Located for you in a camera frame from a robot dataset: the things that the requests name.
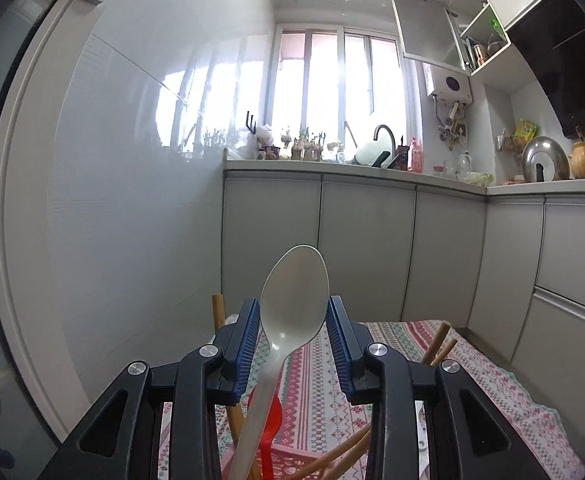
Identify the hanging kitchen tools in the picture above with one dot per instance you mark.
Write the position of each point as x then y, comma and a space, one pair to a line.
451, 127

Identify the bunch of wooden chopsticks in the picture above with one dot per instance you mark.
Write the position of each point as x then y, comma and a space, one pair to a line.
218, 310

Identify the kitchen window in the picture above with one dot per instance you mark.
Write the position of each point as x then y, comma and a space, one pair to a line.
342, 90

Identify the open wall cabinet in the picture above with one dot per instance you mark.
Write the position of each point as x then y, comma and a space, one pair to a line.
437, 25

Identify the steel pot lid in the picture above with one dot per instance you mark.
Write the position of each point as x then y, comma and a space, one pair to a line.
545, 157

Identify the red plastic spoon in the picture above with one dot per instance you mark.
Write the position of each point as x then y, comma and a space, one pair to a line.
272, 425

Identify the black range hood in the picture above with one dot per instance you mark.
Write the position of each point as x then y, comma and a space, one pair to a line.
567, 70

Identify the grey glass door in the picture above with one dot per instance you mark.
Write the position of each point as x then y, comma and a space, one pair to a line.
7, 260

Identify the windowsill potted plants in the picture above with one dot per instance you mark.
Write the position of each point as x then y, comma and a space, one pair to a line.
302, 147

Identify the pink dish soap bottle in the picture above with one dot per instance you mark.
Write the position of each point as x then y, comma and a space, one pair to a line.
416, 155

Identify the white water heater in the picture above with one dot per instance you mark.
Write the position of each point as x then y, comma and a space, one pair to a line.
450, 84

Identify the large white plastic spoon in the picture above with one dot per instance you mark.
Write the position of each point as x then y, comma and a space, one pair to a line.
295, 290

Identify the pink lattice utensil basket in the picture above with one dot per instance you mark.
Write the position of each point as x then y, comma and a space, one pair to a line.
297, 460

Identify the striped patterned tablecloth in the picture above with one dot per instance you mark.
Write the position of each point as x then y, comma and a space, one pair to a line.
312, 410

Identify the yellow snack packet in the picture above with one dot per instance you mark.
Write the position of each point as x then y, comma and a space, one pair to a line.
525, 130

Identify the white kitchen base cabinets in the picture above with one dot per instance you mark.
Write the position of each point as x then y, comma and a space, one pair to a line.
362, 230

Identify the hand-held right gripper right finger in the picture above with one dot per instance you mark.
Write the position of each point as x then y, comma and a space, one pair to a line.
341, 350

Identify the pale bowl in sink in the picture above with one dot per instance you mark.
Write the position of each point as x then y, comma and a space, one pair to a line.
372, 150

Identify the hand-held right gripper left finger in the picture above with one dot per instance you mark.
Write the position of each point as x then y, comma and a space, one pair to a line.
245, 350

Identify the clear glass jar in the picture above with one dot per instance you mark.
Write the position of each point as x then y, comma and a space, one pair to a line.
464, 162

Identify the curved metal faucet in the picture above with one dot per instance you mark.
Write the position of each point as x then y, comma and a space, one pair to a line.
385, 130

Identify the green cabbage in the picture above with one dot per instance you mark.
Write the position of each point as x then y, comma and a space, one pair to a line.
476, 178

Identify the dark knife block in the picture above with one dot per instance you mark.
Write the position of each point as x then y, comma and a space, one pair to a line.
402, 156

